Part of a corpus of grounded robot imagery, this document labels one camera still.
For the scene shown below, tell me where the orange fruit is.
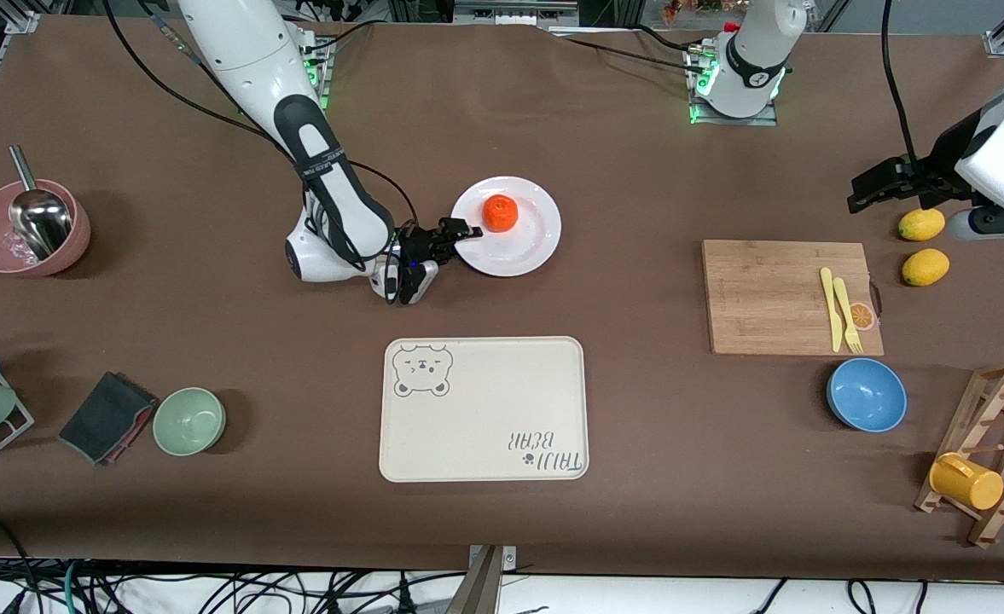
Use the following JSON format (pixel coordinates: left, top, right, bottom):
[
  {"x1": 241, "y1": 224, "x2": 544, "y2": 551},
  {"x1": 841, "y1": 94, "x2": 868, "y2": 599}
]
[{"x1": 482, "y1": 194, "x2": 519, "y2": 233}]

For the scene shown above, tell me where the white round plate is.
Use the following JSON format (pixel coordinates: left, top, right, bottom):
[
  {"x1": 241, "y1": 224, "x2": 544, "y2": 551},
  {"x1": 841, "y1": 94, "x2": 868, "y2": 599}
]
[{"x1": 450, "y1": 176, "x2": 563, "y2": 278}]

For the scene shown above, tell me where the yellow lemon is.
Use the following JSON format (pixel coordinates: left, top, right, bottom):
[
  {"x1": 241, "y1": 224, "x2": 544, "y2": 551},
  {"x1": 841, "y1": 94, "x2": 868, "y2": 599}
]
[
  {"x1": 898, "y1": 207, "x2": 947, "y2": 241},
  {"x1": 902, "y1": 248, "x2": 951, "y2": 287}
]

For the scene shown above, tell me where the yellow plastic fork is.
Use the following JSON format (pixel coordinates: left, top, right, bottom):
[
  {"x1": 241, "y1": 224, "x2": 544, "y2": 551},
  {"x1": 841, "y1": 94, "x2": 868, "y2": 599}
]
[{"x1": 833, "y1": 277, "x2": 864, "y2": 355}]

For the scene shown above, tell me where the yellow plastic knife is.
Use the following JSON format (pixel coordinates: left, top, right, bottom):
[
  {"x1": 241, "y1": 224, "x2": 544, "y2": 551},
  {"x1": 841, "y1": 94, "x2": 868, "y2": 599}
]
[{"x1": 820, "y1": 268, "x2": 844, "y2": 353}]

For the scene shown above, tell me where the wooden cutting board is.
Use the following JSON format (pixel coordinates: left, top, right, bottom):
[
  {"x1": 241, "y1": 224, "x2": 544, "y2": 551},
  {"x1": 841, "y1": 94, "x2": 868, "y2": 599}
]
[{"x1": 702, "y1": 240, "x2": 885, "y2": 356}]

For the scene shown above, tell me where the cream tray with bear print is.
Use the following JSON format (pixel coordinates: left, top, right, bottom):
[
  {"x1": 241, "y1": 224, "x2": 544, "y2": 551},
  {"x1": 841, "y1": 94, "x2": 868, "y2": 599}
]
[{"x1": 379, "y1": 336, "x2": 589, "y2": 484}]

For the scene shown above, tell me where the blue bowl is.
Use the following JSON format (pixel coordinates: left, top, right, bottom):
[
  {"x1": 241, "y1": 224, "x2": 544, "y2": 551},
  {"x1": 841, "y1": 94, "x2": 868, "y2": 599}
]
[{"x1": 827, "y1": 357, "x2": 908, "y2": 433}]

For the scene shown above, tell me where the wooden peg cup rack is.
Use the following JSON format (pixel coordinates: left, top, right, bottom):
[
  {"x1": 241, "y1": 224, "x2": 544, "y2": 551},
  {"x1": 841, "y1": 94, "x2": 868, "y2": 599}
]
[{"x1": 914, "y1": 361, "x2": 1004, "y2": 548}]

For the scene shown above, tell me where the pale green bowl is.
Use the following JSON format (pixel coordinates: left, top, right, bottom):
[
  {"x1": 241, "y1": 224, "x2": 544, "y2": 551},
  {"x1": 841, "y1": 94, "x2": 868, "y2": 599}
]
[{"x1": 153, "y1": 387, "x2": 227, "y2": 457}]

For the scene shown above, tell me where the yellow mug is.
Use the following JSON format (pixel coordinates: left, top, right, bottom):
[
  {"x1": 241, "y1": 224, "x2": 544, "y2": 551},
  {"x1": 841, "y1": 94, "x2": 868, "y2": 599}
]
[{"x1": 929, "y1": 453, "x2": 1004, "y2": 512}]

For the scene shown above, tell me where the folded grey cloth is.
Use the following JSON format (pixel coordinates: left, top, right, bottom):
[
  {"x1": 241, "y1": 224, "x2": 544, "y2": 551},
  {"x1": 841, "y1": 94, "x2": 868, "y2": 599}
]
[{"x1": 58, "y1": 371, "x2": 160, "y2": 466}]

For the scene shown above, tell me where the metal scoop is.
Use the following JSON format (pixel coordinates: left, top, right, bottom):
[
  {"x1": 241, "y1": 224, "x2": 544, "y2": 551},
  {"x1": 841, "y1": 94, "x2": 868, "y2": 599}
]
[{"x1": 9, "y1": 145, "x2": 73, "y2": 261}]

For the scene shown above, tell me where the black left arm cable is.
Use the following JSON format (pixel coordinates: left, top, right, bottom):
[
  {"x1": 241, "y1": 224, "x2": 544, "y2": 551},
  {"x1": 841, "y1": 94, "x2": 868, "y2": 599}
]
[{"x1": 881, "y1": 0, "x2": 925, "y2": 171}]

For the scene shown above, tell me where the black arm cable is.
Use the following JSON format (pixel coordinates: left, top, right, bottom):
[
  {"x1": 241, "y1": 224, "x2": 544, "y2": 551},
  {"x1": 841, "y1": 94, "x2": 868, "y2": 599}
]
[
  {"x1": 881, "y1": 0, "x2": 925, "y2": 171},
  {"x1": 102, "y1": 0, "x2": 421, "y2": 248}
]

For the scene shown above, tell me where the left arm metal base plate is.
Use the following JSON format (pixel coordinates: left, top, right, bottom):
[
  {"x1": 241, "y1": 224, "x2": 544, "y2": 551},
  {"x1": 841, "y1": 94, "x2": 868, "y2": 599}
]
[{"x1": 688, "y1": 47, "x2": 781, "y2": 127}]

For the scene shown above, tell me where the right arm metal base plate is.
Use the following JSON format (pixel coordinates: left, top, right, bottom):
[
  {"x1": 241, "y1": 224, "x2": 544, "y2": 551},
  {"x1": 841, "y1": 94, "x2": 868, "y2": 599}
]
[{"x1": 295, "y1": 32, "x2": 333, "y2": 112}]

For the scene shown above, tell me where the black table cable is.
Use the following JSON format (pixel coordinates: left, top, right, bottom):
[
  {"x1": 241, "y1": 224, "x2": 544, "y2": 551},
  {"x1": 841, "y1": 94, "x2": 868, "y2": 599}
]
[
  {"x1": 301, "y1": 17, "x2": 376, "y2": 66},
  {"x1": 553, "y1": 24, "x2": 709, "y2": 74}
]

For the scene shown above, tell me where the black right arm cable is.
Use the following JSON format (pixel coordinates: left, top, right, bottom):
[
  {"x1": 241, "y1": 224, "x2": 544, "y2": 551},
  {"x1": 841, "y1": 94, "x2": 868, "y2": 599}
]
[{"x1": 102, "y1": 0, "x2": 421, "y2": 248}]

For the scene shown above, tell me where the grey metal bracket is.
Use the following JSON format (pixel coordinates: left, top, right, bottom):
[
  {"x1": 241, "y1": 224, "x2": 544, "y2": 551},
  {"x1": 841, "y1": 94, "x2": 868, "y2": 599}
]
[{"x1": 446, "y1": 544, "x2": 518, "y2": 614}]

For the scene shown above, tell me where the green floor cable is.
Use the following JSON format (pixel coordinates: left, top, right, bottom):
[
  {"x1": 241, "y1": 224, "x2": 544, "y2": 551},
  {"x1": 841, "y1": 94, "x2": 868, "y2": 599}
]
[{"x1": 61, "y1": 559, "x2": 86, "y2": 614}]

